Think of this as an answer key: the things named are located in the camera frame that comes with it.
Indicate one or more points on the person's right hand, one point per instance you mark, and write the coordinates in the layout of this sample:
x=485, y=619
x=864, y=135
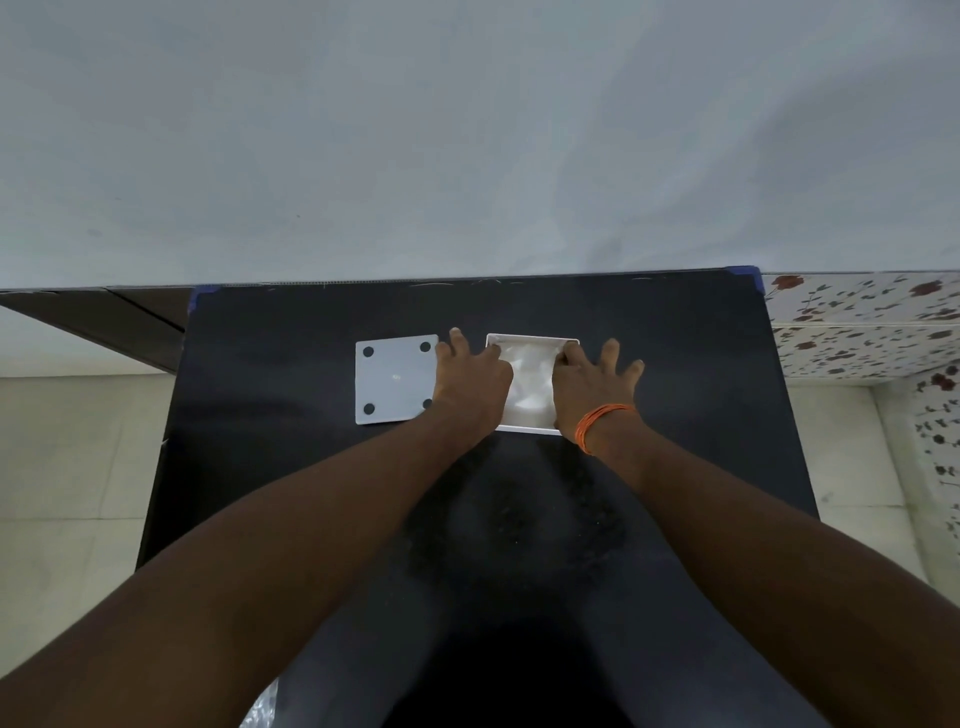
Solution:
x=589, y=394

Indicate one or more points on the person's left hand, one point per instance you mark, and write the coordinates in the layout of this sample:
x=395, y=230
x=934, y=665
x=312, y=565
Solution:
x=471, y=390

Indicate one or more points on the person's right fingers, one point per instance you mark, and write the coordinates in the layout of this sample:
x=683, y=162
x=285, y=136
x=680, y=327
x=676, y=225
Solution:
x=609, y=356

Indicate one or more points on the person's left fingers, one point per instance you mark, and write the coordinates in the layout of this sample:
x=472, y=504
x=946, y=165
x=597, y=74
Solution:
x=459, y=343

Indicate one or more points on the white box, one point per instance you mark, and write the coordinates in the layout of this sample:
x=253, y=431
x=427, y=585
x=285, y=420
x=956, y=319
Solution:
x=532, y=429

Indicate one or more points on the person's left forearm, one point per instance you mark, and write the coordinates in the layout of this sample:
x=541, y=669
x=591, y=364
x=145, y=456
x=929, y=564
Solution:
x=247, y=570

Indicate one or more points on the person's right forearm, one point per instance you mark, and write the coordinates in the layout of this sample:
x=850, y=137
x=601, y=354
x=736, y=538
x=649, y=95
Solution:
x=757, y=570

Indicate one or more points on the white lid with black dots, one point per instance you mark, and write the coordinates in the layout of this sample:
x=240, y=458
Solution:
x=394, y=379

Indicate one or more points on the white plastic wrap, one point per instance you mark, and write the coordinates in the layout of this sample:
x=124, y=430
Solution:
x=532, y=379

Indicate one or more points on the blue table corner guard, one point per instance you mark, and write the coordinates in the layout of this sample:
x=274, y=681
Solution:
x=746, y=279
x=201, y=295

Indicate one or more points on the floral patterned counter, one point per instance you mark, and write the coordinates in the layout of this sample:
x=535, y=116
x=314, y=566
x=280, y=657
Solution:
x=862, y=322

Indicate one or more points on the dark brown wooden furniture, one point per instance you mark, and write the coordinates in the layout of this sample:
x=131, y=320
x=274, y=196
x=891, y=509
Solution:
x=112, y=319

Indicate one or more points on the clear plastic bag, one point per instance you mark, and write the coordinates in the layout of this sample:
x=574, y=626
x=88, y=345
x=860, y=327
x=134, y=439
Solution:
x=262, y=709

